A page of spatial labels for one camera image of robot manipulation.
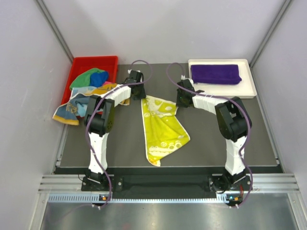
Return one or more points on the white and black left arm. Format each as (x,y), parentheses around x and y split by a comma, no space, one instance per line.
(99,120)

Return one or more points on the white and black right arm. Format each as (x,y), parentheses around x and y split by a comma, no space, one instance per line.
(232,124)

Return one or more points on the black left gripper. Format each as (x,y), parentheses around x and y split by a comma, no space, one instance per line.
(142,95)

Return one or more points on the red plastic bin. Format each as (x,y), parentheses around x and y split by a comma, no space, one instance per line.
(83,64)

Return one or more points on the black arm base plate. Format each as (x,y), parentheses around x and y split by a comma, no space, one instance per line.
(123,183)

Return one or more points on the purple towel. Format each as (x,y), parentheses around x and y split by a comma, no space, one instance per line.
(216,74)

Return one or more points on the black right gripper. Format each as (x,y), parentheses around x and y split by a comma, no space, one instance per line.
(179,103)

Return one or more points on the lime green print towel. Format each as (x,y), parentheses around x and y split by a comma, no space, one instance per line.
(163,133)

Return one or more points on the blue towel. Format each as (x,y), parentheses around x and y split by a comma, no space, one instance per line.
(97,79)

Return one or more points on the yellow cartoon print towel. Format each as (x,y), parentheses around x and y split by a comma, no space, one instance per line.
(70,112)

